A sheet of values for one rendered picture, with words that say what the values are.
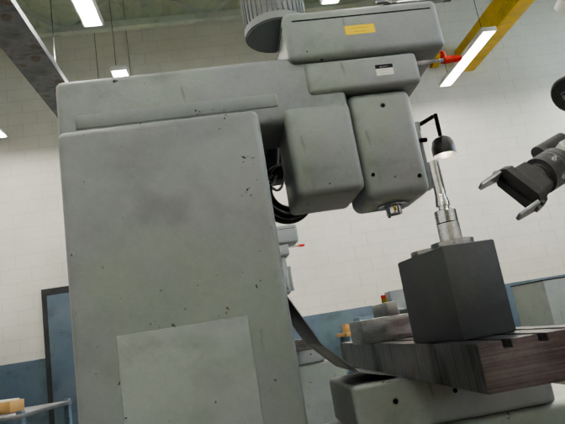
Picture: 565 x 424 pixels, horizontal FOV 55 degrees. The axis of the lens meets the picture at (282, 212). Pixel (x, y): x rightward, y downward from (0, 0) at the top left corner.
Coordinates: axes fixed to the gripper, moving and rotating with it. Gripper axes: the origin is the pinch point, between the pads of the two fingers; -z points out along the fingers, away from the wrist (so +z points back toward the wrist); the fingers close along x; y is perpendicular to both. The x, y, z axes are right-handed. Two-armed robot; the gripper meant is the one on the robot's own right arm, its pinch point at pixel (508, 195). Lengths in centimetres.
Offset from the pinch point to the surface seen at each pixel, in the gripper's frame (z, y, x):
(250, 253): -49, -18, 29
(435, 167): -11.8, 4.6, 12.4
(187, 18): 209, -316, 598
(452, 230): -16.9, -0.8, 0.3
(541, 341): -27.0, 5.1, -27.3
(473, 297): -23.4, -3.9, -12.8
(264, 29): -7, -2, 87
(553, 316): 290, -367, 21
